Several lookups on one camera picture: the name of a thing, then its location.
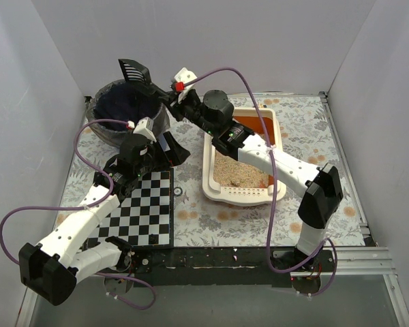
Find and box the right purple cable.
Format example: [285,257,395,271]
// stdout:
[183,67,337,296]

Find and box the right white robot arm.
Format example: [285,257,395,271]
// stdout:
[150,89,343,273]

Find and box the black white chessboard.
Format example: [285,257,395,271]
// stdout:
[83,169,174,250]

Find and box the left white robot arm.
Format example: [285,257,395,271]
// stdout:
[18,131,190,306]

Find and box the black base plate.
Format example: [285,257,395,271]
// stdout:
[91,245,338,287]

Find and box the blue trash bin with bag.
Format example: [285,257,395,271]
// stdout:
[85,80,170,148]

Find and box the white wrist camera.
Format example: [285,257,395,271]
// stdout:
[127,117,156,142]
[172,67,197,104]

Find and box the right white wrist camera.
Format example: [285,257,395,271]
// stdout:
[172,67,197,104]

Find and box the white orange litter box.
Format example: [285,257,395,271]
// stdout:
[202,108,283,206]

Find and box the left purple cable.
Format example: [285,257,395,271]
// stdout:
[0,119,157,310]

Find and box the black litter scoop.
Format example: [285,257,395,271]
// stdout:
[118,59,155,95]

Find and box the purple cable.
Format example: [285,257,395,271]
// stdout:
[183,67,337,296]
[0,119,157,310]

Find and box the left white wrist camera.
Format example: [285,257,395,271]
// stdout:
[127,117,156,142]

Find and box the floral table mat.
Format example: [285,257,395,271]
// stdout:
[49,95,366,248]

